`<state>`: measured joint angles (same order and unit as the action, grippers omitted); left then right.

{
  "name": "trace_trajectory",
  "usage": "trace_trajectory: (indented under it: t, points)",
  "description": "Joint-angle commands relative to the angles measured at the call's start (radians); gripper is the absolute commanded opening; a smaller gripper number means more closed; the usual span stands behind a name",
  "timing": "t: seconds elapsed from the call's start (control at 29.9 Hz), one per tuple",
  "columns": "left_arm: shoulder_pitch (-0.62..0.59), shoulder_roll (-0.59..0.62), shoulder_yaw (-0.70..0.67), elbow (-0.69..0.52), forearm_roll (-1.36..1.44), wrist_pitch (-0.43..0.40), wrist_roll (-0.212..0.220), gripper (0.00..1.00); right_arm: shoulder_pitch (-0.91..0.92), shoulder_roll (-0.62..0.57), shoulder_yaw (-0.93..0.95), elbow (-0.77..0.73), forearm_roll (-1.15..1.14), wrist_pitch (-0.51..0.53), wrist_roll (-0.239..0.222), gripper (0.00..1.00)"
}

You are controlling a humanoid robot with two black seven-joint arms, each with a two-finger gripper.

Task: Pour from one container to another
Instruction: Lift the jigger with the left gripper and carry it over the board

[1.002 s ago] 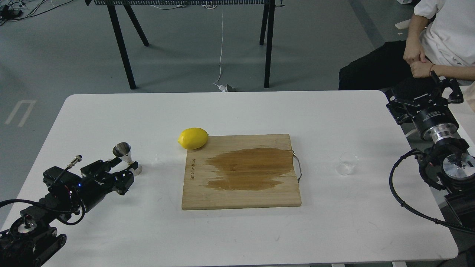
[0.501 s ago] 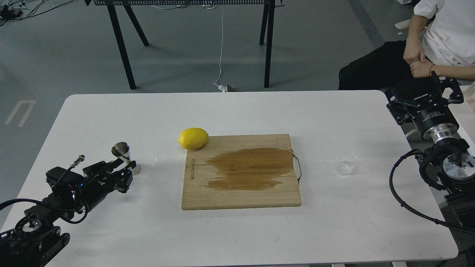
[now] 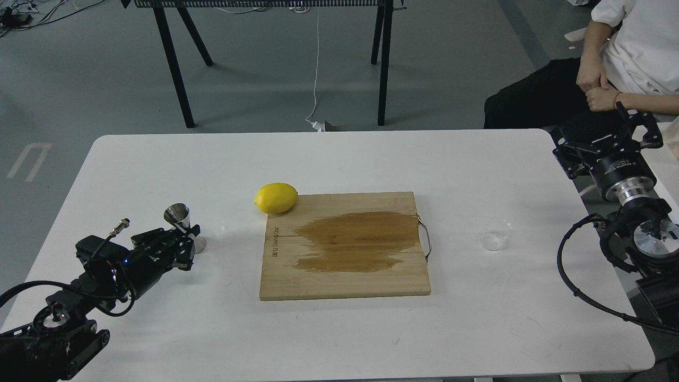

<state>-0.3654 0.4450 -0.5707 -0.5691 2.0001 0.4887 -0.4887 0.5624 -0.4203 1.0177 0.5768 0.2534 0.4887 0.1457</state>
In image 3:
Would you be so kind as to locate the yellow lemon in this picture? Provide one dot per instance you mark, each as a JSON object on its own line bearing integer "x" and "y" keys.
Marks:
{"x": 275, "y": 198}

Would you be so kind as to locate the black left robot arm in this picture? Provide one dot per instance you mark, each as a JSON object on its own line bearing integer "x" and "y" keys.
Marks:
{"x": 61, "y": 340}

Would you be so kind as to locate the white side table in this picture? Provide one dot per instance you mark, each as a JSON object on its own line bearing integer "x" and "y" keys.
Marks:
{"x": 664, "y": 165}

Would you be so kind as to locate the seated person white shirt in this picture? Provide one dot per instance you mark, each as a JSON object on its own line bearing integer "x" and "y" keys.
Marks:
{"x": 630, "y": 56}

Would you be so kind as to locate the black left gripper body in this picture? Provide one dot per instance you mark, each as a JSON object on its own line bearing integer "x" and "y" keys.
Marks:
{"x": 141, "y": 268}

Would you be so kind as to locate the wooden cutting board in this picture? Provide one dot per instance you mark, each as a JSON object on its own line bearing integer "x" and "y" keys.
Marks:
{"x": 353, "y": 245}

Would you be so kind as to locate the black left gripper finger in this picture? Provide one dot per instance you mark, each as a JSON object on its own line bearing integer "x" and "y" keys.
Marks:
{"x": 183, "y": 253}
{"x": 160, "y": 239}

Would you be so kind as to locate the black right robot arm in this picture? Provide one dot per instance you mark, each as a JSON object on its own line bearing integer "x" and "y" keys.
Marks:
{"x": 640, "y": 237}

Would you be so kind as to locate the steel jigger measuring cup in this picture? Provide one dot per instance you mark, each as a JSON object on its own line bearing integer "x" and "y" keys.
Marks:
{"x": 178, "y": 215}

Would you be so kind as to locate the black metal table frame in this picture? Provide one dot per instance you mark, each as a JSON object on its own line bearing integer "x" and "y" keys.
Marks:
{"x": 267, "y": 47}

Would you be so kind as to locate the clear plastic cup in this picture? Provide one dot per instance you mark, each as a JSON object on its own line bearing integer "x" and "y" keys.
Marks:
{"x": 496, "y": 234}

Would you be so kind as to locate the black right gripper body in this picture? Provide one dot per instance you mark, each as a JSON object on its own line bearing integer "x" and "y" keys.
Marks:
{"x": 620, "y": 173}

